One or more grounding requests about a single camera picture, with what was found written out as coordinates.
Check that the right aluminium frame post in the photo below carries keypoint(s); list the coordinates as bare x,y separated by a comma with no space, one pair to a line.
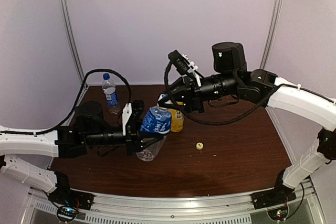
275,15

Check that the left aluminium frame post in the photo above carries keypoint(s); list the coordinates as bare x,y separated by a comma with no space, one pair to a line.
71,39

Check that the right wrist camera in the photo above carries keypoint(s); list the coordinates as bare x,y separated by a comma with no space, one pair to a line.
185,66

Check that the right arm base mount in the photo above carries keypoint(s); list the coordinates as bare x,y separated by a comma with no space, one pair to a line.
280,194

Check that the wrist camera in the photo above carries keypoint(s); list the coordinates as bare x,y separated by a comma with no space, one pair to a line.
185,66
131,116

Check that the yellow drink bottle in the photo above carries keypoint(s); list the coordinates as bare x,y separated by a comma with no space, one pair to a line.
177,120

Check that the circuit board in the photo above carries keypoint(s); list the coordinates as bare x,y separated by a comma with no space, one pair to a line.
66,213
278,214

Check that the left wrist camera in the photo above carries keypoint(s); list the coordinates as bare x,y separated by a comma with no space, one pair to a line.
131,116

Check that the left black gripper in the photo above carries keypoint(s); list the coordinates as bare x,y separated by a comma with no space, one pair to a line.
135,140

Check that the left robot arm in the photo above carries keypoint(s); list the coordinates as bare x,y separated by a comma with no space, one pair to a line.
89,130

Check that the clear bottle blue cap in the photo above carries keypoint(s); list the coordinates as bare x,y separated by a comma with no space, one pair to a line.
110,93

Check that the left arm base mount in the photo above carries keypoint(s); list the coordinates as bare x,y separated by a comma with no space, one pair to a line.
74,196

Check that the aluminium frame post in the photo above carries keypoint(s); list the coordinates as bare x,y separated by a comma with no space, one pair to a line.
275,15
71,39

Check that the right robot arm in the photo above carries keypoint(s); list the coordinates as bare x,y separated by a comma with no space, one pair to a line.
263,89

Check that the pale yellow bottle cap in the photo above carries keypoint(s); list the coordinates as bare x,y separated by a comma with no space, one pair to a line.
199,146

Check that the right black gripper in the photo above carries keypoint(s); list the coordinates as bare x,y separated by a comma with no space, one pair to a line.
192,95

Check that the left circuit board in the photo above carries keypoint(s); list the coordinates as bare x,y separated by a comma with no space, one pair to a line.
66,213

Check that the front aluminium rail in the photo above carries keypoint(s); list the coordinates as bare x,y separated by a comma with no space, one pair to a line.
232,208

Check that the right circuit board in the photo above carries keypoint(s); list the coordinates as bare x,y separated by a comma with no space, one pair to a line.
278,214

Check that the blue label bottle white cap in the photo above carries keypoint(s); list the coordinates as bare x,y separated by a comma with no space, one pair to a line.
156,122

